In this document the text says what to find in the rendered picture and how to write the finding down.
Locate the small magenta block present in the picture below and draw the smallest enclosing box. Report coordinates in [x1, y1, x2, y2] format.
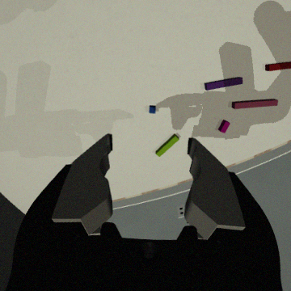
[218, 120, 230, 133]

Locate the pink rod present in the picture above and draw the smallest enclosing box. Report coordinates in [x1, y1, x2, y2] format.
[232, 99, 278, 109]

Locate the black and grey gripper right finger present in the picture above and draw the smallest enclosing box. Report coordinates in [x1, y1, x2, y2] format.
[184, 137, 283, 291]

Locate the dark red rod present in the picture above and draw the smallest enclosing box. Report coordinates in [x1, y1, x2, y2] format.
[265, 61, 291, 71]

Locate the small blue cube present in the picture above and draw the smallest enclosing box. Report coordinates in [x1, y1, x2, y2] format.
[149, 105, 156, 113]

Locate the lime green rectangular bar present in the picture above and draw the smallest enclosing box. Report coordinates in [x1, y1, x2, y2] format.
[155, 134, 179, 157]

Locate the dark purple rod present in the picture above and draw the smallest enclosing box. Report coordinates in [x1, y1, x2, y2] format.
[205, 77, 243, 91]

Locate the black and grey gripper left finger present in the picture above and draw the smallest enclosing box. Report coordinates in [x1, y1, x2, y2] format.
[5, 134, 113, 291]

